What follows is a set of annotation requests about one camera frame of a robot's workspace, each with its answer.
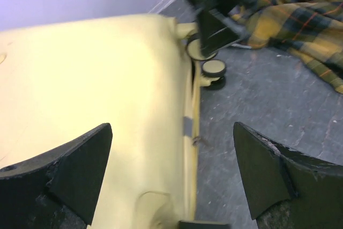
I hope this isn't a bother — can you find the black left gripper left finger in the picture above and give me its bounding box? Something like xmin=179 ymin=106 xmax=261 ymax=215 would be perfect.
xmin=1 ymin=123 xmax=112 ymax=228

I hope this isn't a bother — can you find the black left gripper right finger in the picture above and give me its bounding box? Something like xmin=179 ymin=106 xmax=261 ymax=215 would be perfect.
xmin=233 ymin=122 xmax=342 ymax=229

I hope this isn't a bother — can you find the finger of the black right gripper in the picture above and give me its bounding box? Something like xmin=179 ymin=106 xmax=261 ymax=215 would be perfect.
xmin=197 ymin=10 xmax=243 ymax=55

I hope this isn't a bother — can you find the yellow suitcase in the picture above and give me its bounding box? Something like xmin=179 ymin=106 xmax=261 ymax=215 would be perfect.
xmin=1 ymin=14 xmax=228 ymax=228

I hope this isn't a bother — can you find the yellow plaid shirt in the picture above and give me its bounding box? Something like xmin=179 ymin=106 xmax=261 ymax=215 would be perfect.
xmin=230 ymin=0 xmax=342 ymax=93

